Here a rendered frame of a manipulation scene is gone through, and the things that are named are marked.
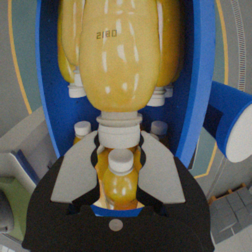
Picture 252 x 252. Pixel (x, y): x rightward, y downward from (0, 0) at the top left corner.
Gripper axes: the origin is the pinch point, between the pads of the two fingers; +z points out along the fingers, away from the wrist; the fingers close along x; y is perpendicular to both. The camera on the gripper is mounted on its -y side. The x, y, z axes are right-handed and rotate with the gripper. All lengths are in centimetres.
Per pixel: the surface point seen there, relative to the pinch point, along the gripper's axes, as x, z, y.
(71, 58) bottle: -6.6, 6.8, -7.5
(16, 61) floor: -128, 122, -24
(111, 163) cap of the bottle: -1.3, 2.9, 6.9
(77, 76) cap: -6.3, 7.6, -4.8
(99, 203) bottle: -5.5, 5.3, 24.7
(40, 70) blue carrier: -13.3, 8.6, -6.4
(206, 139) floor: 119, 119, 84
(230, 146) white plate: 38.7, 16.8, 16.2
